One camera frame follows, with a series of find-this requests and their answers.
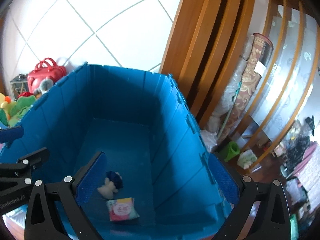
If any cream bear plush blue dress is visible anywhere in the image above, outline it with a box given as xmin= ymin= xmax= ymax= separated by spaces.
xmin=97 ymin=171 xmax=123 ymax=200

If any kotex pad pack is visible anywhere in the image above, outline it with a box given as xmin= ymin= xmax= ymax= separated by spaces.
xmin=106 ymin=198 xmax=140 ymax=222

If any green yellow plush dinosaur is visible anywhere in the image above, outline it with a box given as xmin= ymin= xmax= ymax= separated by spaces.
xmin=1 ymin=94 xmax=36 ymax=127

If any green yoga mat roll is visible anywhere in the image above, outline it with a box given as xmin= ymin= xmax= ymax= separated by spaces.
xmin=220 ymin=141 xmax=240 ymax=162

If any black gift box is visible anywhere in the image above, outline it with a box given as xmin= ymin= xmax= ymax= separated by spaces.
xmin=10 ymin=74 xmax=29 ymax=100

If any grey elephant plush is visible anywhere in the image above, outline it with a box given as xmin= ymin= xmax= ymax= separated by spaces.
xmin=33 ymin=78 xmax=54 ymax=97

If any blue plastic storage crate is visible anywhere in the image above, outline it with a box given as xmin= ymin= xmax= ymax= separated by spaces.
xmin=1 ymin=64 xmax=232 ymax=239

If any red toy suitcase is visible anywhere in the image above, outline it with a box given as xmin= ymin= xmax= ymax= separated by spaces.
xmin=27 ymin=57 xmax=67 ymax=92

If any rolled patterned carpet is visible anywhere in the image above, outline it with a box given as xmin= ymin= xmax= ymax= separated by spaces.
xmin=206 ymin=33 xmax=273 ymax=143

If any wooden door frame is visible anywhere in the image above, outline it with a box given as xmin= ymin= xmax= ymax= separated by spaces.
xmin=160 ymin=0 xmax=255 ymax=128

